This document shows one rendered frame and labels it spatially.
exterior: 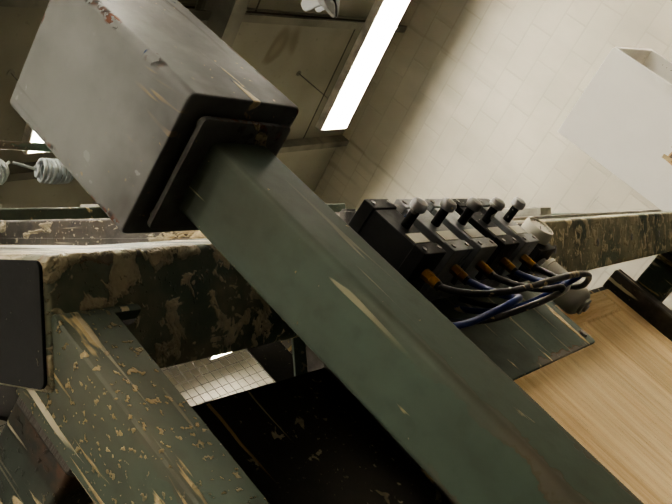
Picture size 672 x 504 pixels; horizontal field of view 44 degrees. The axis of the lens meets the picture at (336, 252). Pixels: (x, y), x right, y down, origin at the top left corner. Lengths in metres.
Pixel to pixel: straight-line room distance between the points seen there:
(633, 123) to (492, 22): 2.30
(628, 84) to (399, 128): 2.94
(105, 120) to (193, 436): 0.24
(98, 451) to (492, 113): 6.42
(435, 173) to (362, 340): 6.78
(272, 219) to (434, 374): 0.15
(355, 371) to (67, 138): 0.28
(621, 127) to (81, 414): 4.53
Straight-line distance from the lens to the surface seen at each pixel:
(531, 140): 6.80
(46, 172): 2.09
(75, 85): 0.64
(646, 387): 1.97
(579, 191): 6.66
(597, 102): 5.06
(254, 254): 0.56
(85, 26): 0.64
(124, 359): 0.67
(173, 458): 0.61
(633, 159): 5.00
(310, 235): 0.53
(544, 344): 1.08
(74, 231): 1.65
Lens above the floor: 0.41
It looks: 24 degrees up
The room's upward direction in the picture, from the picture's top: 46 degrees counter-clockwise
